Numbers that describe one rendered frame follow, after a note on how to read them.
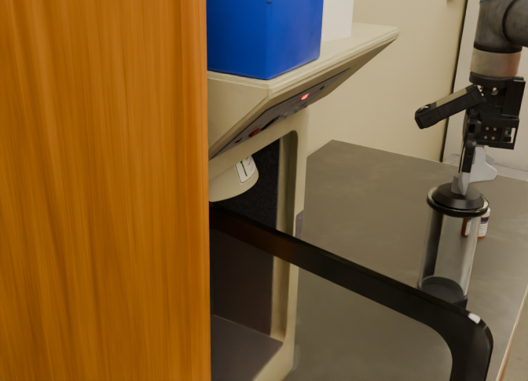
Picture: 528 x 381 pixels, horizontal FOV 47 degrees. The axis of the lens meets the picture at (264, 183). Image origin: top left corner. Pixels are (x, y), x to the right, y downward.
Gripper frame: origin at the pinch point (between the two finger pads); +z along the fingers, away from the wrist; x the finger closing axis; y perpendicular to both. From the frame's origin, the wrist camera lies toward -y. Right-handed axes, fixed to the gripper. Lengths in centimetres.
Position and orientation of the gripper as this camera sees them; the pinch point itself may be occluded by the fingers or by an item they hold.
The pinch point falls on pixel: (460, 183)
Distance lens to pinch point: 115.2
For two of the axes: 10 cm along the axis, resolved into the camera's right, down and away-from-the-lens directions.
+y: 9.7, 1.3, -2.2
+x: 2.6, -4.0, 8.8
